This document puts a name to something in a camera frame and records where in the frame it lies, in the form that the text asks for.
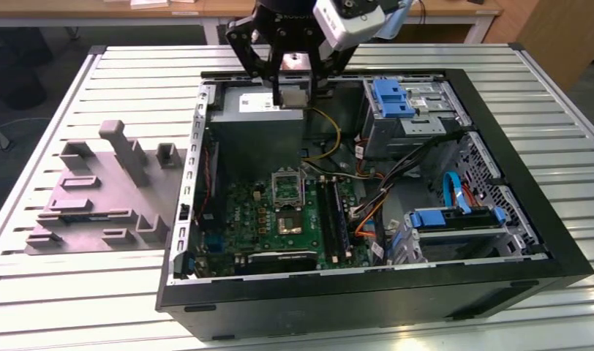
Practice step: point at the blue port connector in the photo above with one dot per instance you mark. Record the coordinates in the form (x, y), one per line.
(189, 265)

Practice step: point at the socket locking lever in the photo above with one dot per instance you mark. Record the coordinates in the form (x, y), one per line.
(303, 190)

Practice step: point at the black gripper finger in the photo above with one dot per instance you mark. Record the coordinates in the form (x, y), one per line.
(248, 55)
(331, 69)

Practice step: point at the blue plastic drive latch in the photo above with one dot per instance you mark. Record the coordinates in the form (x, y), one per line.
(389, 95)

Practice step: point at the green RAM stick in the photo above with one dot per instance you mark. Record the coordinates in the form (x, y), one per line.
(81, 218)

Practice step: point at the grey power supply unit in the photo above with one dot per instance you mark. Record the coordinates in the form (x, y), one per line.
(257, 142)

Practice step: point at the white box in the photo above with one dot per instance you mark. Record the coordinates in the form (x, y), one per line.
(149, 3)

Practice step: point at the CPU socket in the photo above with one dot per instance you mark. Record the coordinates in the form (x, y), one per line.
(289, 223)

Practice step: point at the grey parts rack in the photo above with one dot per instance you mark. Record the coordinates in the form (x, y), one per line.
(125, 204)

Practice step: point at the hard disk in blue carrier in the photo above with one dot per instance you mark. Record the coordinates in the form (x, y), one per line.
(431, 218)

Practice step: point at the black graphics card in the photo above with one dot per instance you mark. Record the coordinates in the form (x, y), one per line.
(277, 261)

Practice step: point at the wooden cabinet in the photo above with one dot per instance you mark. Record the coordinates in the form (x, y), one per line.
(560, 36)

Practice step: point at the silver drive cage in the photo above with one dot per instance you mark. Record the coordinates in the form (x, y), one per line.
(419, 128)

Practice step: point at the silver disk bay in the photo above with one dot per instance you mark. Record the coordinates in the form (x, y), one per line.
(511, 241)

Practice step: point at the wooden desk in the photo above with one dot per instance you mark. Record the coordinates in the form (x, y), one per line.
(448, 9)

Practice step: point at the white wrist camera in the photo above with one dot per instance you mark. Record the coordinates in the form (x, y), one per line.
(355, 25)

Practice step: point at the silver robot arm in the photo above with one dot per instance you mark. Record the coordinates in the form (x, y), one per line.
(399, 22)

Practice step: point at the black RAM slot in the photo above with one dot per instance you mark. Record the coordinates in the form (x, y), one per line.
(325, 219)

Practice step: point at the green motherboard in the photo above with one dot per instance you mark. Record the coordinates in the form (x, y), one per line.
(248, 219)

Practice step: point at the black PC case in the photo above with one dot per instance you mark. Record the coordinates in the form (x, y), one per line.
(375, 303)

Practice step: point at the silver CPU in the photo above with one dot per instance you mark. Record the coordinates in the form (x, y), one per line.
(295, 99)

